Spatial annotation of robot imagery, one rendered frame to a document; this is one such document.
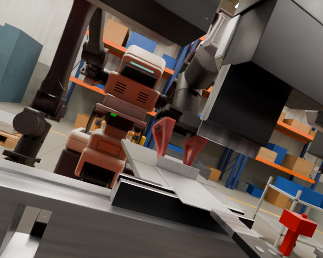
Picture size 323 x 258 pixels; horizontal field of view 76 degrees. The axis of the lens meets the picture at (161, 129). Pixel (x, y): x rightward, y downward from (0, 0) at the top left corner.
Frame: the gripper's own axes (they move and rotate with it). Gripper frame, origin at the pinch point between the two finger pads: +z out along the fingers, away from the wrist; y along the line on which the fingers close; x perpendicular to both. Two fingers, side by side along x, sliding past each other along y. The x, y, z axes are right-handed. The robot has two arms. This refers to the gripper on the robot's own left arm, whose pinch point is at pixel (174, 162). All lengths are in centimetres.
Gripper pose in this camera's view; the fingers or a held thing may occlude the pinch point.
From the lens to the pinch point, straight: 38.8
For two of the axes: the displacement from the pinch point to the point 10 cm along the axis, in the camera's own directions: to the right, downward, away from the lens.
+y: 8.8, 3.6, 3.1
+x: -4.2, 3.0, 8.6
